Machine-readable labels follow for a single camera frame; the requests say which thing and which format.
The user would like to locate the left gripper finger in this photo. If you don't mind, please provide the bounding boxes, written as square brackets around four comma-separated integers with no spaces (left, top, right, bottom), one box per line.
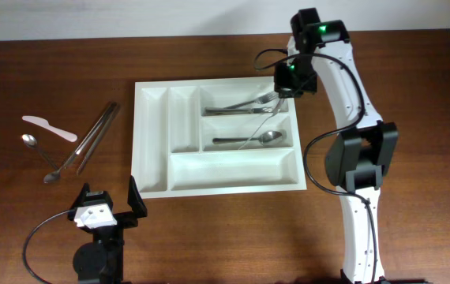
[69,183,90,210]
[127,176,148,218]

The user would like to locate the steel spoon pointing down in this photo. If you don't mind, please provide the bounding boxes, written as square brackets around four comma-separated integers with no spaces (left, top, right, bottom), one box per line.
[238,99,285,150]

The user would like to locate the steel fork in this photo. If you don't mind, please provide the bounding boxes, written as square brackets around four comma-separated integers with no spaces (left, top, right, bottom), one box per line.
[226,92,278,109]
[204,107,273,116]

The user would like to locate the steel spoon pointing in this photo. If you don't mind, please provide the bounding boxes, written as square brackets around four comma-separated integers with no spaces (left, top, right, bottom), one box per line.
[212,131,283,146]

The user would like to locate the left black arm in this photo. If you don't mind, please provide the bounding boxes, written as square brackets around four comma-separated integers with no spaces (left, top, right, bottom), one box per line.
[68,176,148,284]

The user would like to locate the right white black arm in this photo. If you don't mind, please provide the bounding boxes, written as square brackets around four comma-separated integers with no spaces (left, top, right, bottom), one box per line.
[274,8,399,283]

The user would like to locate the white plastic cutlery tray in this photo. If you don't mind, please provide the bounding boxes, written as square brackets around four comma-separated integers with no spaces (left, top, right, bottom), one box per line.
[131,77,306,199]

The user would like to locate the steel kitchen tongs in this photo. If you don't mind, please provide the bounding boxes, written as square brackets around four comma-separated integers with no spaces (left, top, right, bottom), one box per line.
[76,103,119,176]

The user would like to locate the small steel teaspoon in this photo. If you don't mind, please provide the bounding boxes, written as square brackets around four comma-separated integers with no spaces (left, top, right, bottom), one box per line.
[21,134,58,170]

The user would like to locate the white plastic knife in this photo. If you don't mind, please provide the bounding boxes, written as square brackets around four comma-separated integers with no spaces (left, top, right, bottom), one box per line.
[22,115,77,142]

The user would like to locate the long-handled steel spoon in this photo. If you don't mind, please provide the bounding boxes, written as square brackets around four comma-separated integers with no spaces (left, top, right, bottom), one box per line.
[43,103,117,184]

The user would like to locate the right black camera cable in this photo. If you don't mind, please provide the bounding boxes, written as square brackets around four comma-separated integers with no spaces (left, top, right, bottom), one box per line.
[253,47,380,284]

